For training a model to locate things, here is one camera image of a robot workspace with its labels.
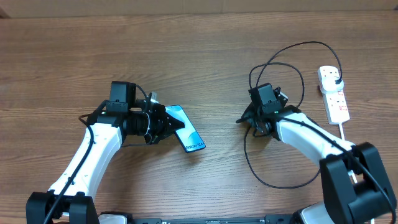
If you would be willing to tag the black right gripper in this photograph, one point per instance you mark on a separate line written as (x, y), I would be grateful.
(250, 118)

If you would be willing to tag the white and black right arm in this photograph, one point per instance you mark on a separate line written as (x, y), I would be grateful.
(355, 184)

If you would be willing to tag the white charger plug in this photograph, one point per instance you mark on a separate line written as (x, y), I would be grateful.
(331, 85)

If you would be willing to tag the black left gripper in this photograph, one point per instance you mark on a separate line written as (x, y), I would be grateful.
(163, 127)

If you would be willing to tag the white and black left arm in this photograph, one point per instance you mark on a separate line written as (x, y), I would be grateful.
(106, 130)

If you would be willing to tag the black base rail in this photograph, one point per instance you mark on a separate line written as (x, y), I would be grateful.
(202, 220)

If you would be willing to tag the blue screen smartphone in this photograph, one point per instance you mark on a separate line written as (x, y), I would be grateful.
(188, 136)

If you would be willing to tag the white power strip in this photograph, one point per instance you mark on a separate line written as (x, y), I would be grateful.
(335, 103)

